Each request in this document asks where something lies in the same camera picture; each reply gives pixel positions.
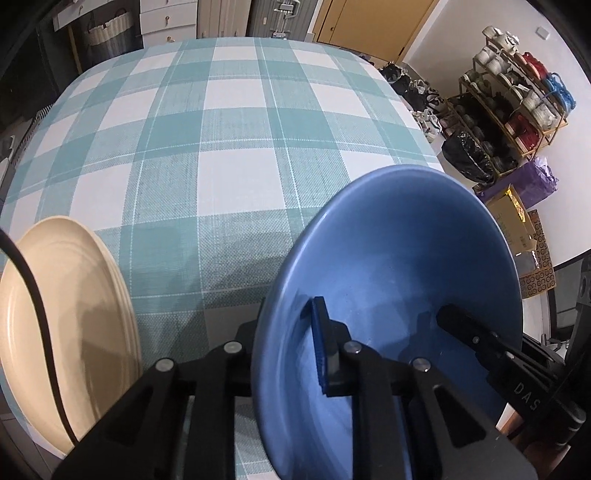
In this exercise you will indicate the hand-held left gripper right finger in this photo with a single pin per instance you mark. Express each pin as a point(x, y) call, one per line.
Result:
point(317, 350)

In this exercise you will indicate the patterned box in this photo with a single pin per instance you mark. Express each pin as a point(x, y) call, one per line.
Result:
point(538, 277)

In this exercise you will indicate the white wardrobe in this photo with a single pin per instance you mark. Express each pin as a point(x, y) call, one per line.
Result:
point(224, 18)

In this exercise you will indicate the blue bowl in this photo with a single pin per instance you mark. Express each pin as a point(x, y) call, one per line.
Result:
point(392, 254)

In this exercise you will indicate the purple bag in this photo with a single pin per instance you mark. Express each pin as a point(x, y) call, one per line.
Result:
point(535, 182)

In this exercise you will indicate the rows of shoes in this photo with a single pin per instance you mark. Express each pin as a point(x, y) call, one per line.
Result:
point(521, 97)

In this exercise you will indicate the woven basket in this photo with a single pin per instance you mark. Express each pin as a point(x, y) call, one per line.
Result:
point(108, 34)

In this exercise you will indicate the gold shoe rack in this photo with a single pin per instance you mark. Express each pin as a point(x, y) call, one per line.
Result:
point(547, 138)

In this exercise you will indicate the white drawer cabinet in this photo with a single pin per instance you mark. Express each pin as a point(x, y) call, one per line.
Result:
point(168, 23)

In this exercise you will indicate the teal checked tablecloth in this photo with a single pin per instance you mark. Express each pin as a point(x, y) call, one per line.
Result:
point(207, 161)

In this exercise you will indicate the wooden door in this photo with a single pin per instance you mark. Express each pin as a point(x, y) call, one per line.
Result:
point(369, 27)

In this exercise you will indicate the black plastic bag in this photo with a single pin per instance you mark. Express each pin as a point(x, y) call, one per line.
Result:
point(466, 154)

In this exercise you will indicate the pile of loose shoes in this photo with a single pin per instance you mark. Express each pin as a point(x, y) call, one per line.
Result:
point(420, 97)

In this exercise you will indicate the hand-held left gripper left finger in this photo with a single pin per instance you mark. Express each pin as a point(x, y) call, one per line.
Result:
point(242, 357)

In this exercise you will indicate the white cupboard with knobs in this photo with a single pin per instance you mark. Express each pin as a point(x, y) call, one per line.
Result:
point(92, 11)

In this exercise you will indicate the grey cabinet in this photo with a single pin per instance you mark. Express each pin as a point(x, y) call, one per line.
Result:
point(263, 18)

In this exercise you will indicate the cardboard box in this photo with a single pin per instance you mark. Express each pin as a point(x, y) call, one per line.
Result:
point(508, 221)

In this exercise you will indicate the white wall switch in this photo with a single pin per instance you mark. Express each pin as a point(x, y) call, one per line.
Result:
point(542, 32)

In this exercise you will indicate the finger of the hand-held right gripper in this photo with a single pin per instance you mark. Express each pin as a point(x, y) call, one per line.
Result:
point(466, 327)

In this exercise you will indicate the black and white striped mat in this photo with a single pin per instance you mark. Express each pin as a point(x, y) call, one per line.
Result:
point(44, 117)

